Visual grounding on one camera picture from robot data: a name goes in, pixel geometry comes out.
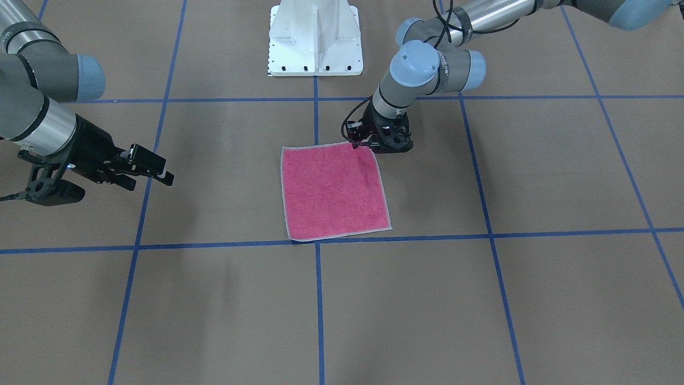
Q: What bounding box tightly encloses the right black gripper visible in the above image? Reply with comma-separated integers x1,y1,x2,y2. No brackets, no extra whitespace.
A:
70,116,174,191

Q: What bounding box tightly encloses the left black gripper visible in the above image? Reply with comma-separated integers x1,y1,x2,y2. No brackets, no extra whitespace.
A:
345,103,411,149

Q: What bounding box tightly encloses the pink and grey towel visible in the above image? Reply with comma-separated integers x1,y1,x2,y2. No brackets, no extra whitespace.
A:
281,142,392,243

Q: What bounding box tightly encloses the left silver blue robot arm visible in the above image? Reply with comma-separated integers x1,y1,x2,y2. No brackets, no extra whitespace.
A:
340,1,673,154

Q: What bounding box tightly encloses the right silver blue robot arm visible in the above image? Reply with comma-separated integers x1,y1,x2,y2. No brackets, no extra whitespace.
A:
2,1,174,191

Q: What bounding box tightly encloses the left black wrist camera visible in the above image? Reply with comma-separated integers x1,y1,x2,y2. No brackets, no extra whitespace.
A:
370,115,414,154

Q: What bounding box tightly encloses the white camera stand pedestal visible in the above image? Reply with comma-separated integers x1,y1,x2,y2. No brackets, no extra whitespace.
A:
267,1,364,76

